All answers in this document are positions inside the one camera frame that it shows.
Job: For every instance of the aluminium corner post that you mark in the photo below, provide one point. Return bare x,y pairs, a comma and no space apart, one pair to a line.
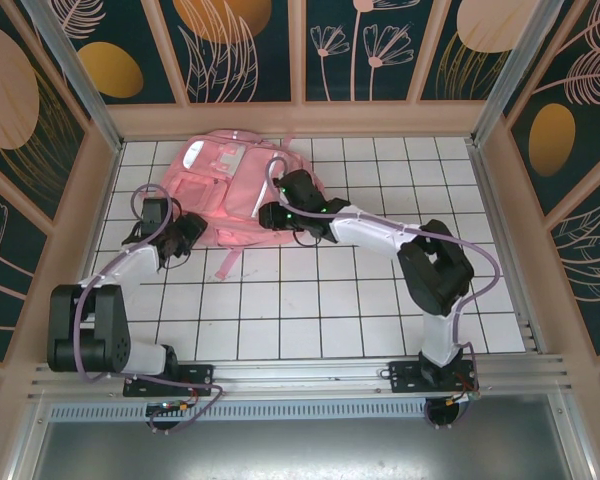
515,65
80,85

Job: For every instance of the pink student backpack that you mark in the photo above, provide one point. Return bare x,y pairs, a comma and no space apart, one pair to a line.
215,170

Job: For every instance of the small circuit board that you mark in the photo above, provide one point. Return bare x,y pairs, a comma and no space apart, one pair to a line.
462,397
169,407

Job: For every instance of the aluminium mounting rail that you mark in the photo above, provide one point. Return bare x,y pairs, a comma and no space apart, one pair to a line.
300,375

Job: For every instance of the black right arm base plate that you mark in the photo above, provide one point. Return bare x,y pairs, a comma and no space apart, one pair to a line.
405,375

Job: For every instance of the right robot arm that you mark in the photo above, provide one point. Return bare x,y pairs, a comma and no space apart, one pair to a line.
435,270

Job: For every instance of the aluminium side rail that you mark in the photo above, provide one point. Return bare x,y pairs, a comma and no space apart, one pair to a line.
489,190

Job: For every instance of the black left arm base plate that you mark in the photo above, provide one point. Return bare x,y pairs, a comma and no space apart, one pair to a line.
200,375

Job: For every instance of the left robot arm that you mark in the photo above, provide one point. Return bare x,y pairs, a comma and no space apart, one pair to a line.
100,330

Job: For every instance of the grey metal sheet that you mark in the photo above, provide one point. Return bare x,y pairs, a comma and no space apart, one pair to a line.
300,450

